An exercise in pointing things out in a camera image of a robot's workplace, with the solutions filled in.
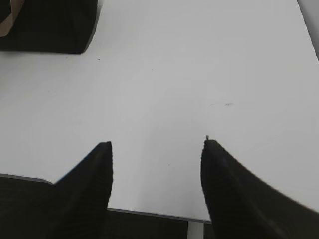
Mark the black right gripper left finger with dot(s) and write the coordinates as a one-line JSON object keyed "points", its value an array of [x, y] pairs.
{"points": [[72, 208]]}

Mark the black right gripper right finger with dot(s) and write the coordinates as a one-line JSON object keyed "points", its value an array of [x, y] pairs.
{"points": [[242, 206]]}

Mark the black tote bag tan handles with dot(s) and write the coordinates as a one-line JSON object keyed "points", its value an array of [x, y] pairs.
{"points": [[50, 26]]}

